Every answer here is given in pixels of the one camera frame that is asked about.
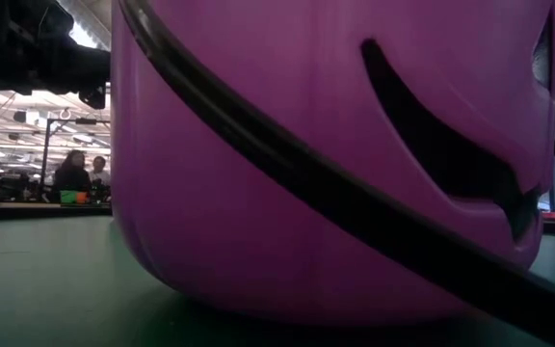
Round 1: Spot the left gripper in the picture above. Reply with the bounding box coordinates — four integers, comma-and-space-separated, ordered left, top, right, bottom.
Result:
31, 0, 112, 110

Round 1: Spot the black background station frame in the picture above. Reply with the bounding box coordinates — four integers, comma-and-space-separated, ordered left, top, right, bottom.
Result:
40, 118, 113, 201

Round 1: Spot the white ceiling box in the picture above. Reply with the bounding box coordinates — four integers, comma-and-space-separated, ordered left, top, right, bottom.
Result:
13, 109, 41, 125

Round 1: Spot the person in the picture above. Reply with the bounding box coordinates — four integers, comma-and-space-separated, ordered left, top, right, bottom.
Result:
89, 154, 113, 189
53, 148, 93, 203

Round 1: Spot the purple plastic bucket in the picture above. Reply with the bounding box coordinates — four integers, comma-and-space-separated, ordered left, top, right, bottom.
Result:
110, 0, 555, 347

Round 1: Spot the black aluminium table frame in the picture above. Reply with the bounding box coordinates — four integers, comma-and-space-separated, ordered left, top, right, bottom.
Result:
0, 201, 113, 222

